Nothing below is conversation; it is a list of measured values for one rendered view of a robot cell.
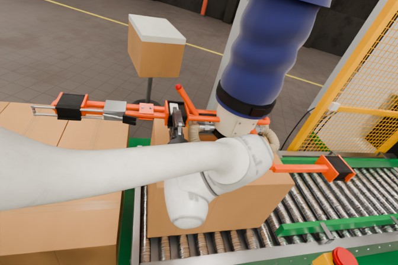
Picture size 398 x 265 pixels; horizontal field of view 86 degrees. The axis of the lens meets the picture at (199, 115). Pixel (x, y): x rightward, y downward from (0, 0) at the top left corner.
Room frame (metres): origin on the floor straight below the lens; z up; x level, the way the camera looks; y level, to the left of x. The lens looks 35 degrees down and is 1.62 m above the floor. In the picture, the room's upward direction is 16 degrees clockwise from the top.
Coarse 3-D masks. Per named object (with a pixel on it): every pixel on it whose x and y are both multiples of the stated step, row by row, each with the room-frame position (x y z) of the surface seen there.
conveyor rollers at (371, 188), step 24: (360, 168) 1.45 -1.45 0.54; (384, 168) 1.54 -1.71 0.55; (144, 192) 0.67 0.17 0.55; (312, 192) 1.06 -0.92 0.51; (336, 192) 1.10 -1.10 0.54; (360, 192) 1.15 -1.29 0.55; (384, 192) 1.23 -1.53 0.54; (144, 216) 0.54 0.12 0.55; (288, 216) 0.79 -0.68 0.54; (312, 216) 0.83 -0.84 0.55; (336, 216) 0.88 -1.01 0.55; (360, 216) 0.93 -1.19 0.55; (144, 240) 0.44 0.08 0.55; (168, 240) 0.47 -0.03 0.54; (216, 240) 0.53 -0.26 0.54; (264, 240) 0.60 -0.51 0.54; (312, 240) 0.68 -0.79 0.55
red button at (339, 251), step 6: (336, 252) 0.35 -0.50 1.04; (342, 252) 0.36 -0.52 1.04; (348, 252) 0.36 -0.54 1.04; (336, 258) 0.34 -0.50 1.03; (342, 258) 0.34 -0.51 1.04; (348, 258) 0.34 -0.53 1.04; (354, 258) 0.35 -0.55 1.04; (336, 264) 0.32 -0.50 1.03; (342, 264) 0.32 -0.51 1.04; (348, 264) 0.33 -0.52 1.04; (354, 264) 0.33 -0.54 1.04
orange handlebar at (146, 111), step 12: (84, 108) 0.52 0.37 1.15; (96, 108) 0.54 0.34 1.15; (132, 108) 0.60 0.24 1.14; (144, 108) 0.60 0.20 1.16; (156, 108) 0.63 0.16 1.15; (192, 120) 0.64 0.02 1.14; (204, 120) 0.66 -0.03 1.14; (216, 120) 0.67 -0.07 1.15; (264, 120) 0.76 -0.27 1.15; (252, 132) 0.65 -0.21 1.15; (276, 168) 0.50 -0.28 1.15; (288, 168) 0.52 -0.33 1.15; (300, 168) 0.53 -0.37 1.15; (312, 168) 0.55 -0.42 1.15; (324, 168) 0.57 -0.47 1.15
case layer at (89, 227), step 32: (32, 128) 0.88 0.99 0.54; (64, 128) 0.95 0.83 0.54; (96, 128) 1.03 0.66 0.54; (128, 128) 1.12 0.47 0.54; (0, 224) 0.34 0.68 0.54; (32, 224) 0.38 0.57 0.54; (64, 224) 0.41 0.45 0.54; (96, 224) 0.45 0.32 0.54; (0, 256) 0.25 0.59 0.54; (32, 256) 0.28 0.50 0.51; (64, 256) 0.32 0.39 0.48; (96, 256) 0.36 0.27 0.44
